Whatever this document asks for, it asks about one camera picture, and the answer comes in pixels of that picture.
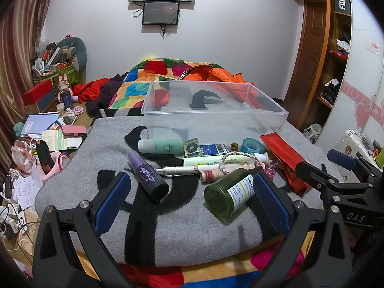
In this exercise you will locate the wooden wardrobe shelf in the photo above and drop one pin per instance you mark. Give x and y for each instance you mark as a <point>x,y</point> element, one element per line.
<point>330,21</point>

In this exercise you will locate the colourful patchwork quilt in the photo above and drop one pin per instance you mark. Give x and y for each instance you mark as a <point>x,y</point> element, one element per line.
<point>156,66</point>

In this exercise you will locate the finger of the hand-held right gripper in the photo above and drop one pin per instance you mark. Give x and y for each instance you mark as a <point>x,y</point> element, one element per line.
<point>312,174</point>
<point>342,159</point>

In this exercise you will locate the pink fabric pouch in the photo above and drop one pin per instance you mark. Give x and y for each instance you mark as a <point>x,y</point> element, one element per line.
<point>22,156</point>

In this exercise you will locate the blue and white small box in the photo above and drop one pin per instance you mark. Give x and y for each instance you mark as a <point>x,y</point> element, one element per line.
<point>213,150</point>

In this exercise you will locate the clear plastic bin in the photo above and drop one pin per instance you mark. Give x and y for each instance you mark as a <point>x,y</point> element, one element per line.
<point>210,120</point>

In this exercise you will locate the pink rabbit toy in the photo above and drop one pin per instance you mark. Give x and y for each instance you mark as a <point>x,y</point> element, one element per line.
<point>65,94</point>

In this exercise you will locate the white wardrobe door pink hearts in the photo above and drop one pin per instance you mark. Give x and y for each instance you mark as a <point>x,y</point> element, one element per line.
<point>360,81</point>

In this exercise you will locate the dark purple clothing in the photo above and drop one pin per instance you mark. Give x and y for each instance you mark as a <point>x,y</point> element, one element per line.
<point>106,96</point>

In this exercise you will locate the mint green bottle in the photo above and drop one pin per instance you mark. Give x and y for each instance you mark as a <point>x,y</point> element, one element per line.
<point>162,146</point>

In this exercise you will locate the white and red folded clothes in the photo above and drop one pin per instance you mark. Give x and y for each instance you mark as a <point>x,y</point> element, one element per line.
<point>342,46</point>

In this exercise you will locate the grey green neck pillow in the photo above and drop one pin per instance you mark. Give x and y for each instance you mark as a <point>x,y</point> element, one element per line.
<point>78,49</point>

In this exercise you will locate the green glass bottle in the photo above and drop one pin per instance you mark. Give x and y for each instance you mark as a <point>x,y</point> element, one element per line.
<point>222,195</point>

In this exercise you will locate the green and cream paper box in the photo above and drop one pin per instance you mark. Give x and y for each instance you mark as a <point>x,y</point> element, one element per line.
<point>57,139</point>

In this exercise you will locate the orange down jacket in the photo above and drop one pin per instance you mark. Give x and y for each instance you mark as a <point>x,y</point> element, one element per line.
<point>222,76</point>

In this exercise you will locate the red packet box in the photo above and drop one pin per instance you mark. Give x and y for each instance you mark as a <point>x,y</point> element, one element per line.
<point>285,162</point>

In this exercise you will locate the small square green box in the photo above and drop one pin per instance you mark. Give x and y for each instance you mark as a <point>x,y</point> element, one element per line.
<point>192,147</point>

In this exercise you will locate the brown wooden door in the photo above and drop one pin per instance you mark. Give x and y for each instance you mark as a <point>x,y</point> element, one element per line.
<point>309,60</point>

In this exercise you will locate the pink flat box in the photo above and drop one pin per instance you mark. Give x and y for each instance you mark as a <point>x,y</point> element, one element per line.
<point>73,130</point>

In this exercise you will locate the light green tube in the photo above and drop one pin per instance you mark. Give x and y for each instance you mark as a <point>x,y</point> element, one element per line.
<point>210,160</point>

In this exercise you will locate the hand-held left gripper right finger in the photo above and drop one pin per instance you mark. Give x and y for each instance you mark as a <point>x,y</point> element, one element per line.
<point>270,204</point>

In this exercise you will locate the dark folded clothes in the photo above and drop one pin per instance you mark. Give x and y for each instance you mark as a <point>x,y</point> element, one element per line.
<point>331,90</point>

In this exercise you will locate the white note paper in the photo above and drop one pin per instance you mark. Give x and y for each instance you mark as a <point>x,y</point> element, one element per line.
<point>28,192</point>

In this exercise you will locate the teal tape roll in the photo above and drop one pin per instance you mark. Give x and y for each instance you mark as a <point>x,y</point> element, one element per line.
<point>253,146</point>

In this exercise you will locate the black oblong case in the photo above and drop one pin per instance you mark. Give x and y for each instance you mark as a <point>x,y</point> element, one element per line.
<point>45,156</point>

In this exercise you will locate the blue grey storage box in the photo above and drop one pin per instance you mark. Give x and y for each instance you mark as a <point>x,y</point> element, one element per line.
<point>46,102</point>

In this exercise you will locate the green cardboard box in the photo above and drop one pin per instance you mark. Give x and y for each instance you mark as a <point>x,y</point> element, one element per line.
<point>67,76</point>

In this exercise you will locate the purple spray bottle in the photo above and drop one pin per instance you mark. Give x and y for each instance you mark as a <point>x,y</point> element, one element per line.
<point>147,177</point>

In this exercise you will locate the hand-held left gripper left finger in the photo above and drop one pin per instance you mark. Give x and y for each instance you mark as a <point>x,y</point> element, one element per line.
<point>114,204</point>

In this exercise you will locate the striped pink gold curtain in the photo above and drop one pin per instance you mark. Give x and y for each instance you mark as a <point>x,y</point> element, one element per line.
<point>21,51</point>

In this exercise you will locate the black printed box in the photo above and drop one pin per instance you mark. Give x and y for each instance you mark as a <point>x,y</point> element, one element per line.
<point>342,2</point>

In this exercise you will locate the small black monitor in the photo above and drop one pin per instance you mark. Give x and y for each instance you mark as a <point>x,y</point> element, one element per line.
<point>161,13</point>

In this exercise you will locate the white bag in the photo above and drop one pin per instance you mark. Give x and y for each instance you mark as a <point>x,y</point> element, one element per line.
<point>313,133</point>

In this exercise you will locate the pink slipper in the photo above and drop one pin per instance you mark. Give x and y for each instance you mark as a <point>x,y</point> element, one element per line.
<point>61,160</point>

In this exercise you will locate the red clothing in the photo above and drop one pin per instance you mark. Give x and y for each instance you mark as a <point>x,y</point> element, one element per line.
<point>90,88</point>

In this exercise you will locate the white power strip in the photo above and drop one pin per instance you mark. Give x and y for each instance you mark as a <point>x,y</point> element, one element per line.
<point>9,220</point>

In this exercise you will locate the peach cream tube white cap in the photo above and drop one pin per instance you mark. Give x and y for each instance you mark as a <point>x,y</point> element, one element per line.
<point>259,157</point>

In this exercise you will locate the pile of boxes and bottles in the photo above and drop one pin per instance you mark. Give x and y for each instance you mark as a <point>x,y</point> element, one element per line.
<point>54,58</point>

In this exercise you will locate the red and white sticker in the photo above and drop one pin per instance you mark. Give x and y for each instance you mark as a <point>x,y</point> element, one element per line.
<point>373,47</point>

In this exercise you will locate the white and silver pen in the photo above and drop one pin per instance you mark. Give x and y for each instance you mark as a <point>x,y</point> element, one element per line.
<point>180,171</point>

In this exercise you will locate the long red box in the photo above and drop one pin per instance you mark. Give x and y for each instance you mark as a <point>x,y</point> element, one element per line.
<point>37,91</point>

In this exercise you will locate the brown walnut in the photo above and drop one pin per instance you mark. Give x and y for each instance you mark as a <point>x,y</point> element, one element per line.
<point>234,146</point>

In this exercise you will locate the colourful checked bed sheet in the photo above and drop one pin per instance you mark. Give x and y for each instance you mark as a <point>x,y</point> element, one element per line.
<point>192,276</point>

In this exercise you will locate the lavender notebook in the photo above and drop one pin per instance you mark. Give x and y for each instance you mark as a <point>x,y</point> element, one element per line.
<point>39,124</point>

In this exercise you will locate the grey blanket black pattern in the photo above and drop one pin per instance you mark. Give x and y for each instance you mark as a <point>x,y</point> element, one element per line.
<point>186,231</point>

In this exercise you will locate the pink patterned tube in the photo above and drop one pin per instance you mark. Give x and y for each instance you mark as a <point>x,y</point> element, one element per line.
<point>213,175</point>

